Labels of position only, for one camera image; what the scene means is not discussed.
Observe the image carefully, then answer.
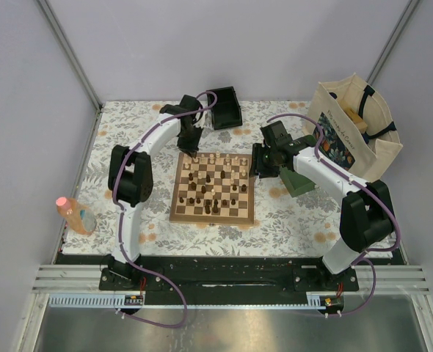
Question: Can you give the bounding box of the floral table mat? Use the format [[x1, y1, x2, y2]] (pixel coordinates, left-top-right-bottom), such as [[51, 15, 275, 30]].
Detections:
[[62, 101, 340, 257]]

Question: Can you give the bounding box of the cream canvas tote bag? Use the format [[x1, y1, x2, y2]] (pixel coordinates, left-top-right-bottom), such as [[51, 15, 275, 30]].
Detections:
[[308, 74, 403, 182]]

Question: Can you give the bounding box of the wooden chess board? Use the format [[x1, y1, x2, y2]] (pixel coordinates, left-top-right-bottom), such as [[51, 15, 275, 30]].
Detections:
[[170, 153, 255, 226]]

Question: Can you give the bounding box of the pink capped bottle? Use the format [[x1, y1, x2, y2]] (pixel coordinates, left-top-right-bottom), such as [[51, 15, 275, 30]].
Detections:
[[55, 197, 97, 235]]

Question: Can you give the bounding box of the green metal tray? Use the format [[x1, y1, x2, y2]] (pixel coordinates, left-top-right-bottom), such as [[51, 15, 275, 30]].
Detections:
[[280, 134, 316, 197]]

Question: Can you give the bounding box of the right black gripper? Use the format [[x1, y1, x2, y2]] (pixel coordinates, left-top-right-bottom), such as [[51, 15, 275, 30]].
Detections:
[[248, 143, 280, 179]]

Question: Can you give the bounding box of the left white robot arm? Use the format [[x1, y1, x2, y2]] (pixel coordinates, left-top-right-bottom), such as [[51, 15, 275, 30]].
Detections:
[[107, 95, 204, 290]]

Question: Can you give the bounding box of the black plastic bin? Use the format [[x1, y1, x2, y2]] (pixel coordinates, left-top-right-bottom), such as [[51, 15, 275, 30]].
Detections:
[[207, 86, 243, 131]]

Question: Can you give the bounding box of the white slotted cable duct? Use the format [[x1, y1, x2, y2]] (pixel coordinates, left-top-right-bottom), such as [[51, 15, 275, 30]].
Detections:
[[49, 287, 325, 310]]

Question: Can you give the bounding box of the wooden box in bag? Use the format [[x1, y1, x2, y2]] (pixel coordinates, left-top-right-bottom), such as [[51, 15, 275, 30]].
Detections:
[[342, 107, 368, 133]]

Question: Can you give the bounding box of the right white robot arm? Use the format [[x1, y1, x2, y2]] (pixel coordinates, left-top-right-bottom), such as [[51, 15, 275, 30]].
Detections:
[[250, 121, 401, 290]]

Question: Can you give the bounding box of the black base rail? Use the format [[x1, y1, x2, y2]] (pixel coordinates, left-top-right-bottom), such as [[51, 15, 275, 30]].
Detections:
[[100, 255, 359, 293]]

